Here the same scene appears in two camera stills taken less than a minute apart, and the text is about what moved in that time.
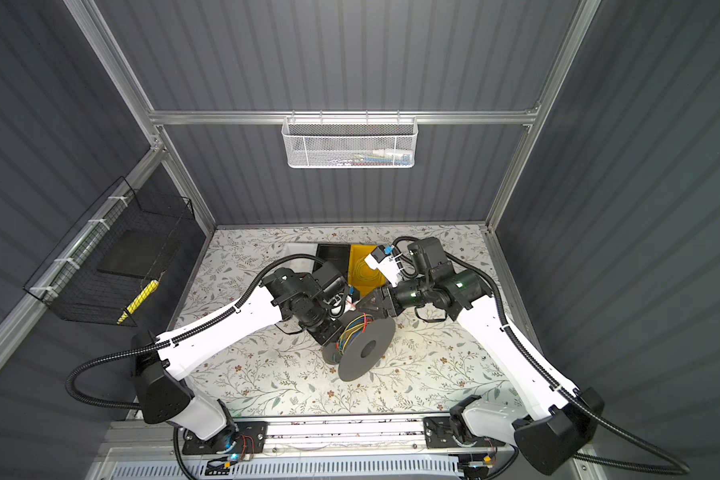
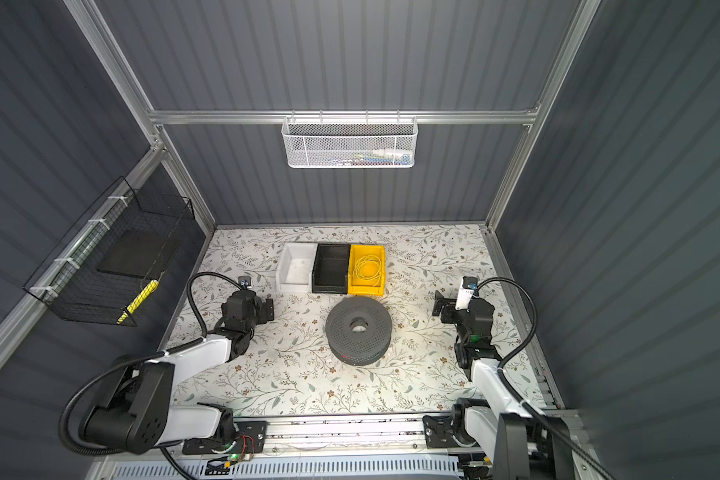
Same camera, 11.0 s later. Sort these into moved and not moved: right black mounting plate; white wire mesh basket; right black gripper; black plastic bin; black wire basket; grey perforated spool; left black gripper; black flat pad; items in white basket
Moved: left black gripper; right black gripper; grey perforated spool
Not moved: items in white basket; right black mounting plate; black wire basket; white wire mesh basket; black flat pad; black plastic bin
